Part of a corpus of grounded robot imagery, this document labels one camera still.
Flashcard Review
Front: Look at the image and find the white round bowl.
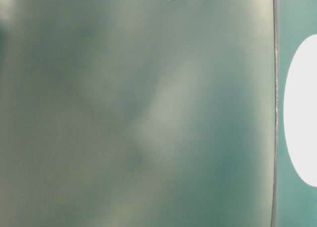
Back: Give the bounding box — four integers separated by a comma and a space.
283, 35, 317, 187

